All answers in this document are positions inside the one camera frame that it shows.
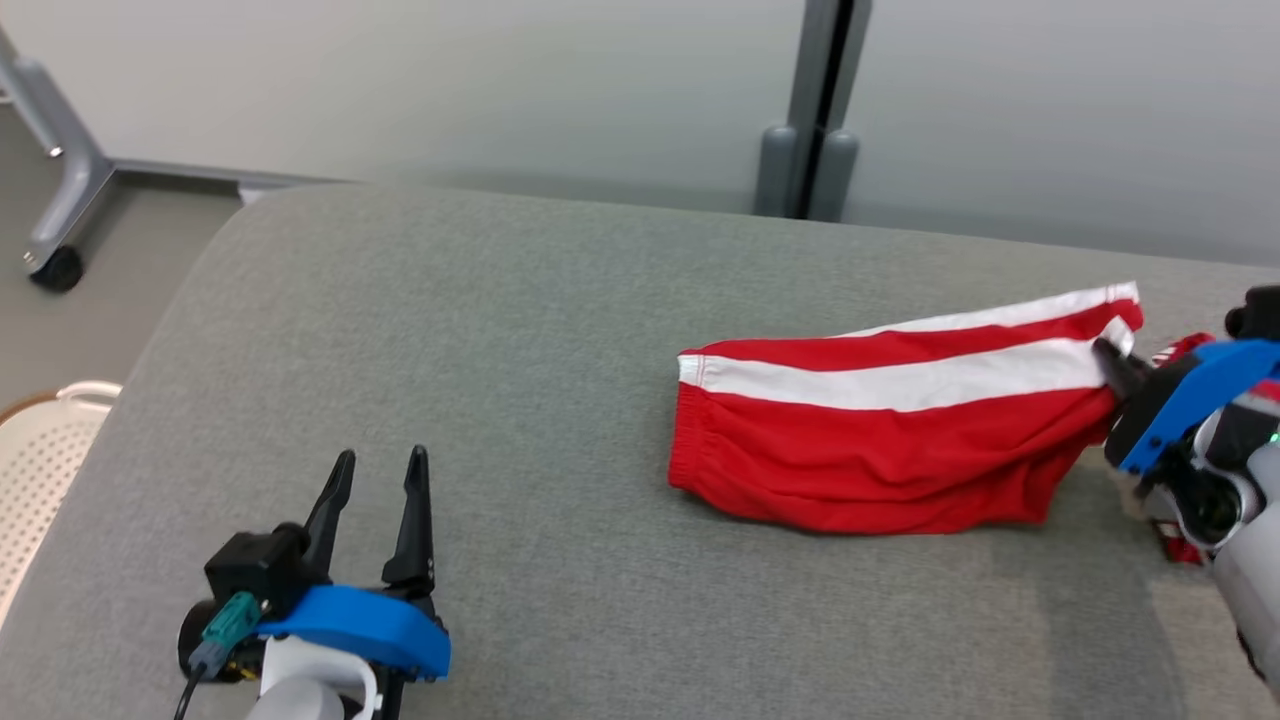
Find red shorts with white stripes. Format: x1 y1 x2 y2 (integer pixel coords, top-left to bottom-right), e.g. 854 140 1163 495
668 282 1144 536

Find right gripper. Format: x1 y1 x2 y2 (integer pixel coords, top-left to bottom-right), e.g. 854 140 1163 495
1092 337 1280 551

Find grey partition bottom rail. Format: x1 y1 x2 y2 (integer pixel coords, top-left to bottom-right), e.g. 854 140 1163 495
110 158 346 206

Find grey stand leg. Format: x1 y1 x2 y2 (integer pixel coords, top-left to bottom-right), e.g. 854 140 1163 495
0 25 116 276

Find grey partition post with feet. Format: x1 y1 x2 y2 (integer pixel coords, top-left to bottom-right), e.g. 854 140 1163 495
755 0 873 221

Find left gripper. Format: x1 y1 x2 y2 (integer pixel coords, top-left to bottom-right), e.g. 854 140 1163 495
178 445 441 720

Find white perforated laundry basket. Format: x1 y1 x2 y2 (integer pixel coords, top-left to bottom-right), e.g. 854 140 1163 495
0 380 123 626

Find black caster wheel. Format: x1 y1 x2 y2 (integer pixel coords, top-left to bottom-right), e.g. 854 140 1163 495
30 245 86 293

